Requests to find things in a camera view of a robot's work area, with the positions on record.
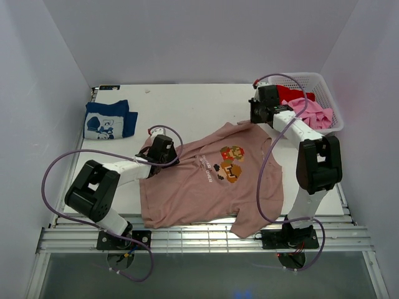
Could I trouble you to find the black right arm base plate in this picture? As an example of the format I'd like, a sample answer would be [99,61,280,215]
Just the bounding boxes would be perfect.
[259,229,319,249]

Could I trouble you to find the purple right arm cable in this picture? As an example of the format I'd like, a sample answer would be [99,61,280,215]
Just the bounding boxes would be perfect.
[255,73,327,272]

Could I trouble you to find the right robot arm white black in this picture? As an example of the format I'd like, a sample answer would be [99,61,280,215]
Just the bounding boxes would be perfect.
[249,83,342,249]

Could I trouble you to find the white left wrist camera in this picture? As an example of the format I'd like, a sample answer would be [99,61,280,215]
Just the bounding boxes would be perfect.
[148,127,166,141]

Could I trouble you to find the aluminium table frame rails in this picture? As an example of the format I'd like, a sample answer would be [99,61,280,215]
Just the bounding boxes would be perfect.
[37,214,374,254]

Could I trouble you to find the bright pink t-shirt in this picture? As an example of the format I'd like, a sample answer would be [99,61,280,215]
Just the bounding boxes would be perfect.
[281,98,334,130]

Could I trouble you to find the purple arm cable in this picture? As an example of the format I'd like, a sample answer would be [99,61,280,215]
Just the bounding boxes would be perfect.
[255,73,327,272]
[42,125,185,282]

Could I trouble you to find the folded blue printed t-shirt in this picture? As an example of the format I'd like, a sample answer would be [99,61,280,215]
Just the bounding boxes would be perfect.
[83,100,138,140]

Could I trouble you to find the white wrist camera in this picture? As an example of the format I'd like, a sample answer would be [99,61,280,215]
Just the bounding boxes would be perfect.
[148,127,166,141]
[254,81,270,101]

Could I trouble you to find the small blue label sticker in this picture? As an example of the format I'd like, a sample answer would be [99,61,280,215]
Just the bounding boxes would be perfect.
[99,85,120,90]

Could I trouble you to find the dusty pink printed t-shirt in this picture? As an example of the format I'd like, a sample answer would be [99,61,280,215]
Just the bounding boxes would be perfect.
[140,121,284,239]

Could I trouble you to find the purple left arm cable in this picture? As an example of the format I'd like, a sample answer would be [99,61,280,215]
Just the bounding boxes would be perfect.
[42,125,185,282]

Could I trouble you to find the red t-shirt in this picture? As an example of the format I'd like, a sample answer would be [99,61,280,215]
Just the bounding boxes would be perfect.
[276,85,305,103]

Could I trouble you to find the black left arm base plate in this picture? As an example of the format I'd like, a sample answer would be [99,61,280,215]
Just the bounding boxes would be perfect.
[96,230,151,251]

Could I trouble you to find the white plastic laundry basket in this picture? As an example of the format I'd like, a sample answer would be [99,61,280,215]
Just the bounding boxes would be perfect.
[267,72,344,135]

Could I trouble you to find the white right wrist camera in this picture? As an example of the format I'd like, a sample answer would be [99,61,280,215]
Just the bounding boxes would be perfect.
[254,81,270,101]

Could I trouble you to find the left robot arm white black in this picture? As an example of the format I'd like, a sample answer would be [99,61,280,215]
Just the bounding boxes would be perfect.
[64,132,179,249]

